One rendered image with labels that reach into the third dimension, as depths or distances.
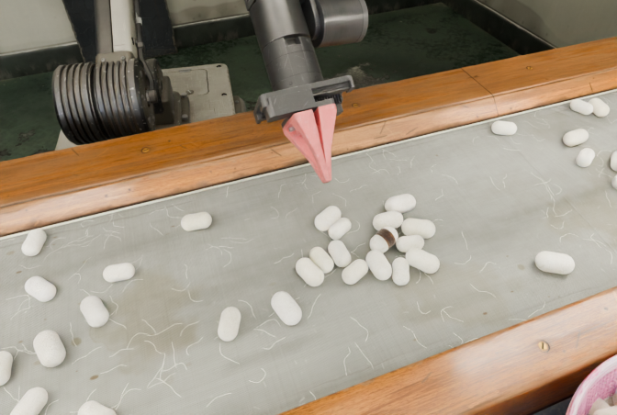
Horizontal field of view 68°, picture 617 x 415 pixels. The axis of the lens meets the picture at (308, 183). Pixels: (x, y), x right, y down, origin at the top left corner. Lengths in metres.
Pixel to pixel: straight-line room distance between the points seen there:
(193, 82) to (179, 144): 0.71
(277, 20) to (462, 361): 0.37
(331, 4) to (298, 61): 0.08
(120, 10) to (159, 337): 0.55
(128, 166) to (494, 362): 0.46
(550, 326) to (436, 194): 0.21
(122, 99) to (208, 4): 1.82
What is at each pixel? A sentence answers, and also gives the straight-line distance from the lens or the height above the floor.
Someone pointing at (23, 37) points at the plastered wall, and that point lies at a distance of 2.57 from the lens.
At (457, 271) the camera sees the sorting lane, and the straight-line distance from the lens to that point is 0.53.
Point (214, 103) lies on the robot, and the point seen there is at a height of 0.47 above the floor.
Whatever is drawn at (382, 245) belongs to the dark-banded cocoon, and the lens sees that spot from 0.51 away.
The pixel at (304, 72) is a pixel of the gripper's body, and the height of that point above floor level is 0.91.
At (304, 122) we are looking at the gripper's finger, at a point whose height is 0.87.
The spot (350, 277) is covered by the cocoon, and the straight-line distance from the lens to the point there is 0.48.
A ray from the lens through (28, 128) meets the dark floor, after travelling 2.25.
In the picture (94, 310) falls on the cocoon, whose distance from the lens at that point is 0.50.
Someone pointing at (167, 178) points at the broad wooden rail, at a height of 0.76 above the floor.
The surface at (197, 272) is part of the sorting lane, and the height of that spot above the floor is 0.74.
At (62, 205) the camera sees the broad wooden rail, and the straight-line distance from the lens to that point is 0.62.
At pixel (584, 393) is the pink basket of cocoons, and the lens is 0.47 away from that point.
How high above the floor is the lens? 1.15
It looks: 44 degrees down
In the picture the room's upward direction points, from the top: straight up
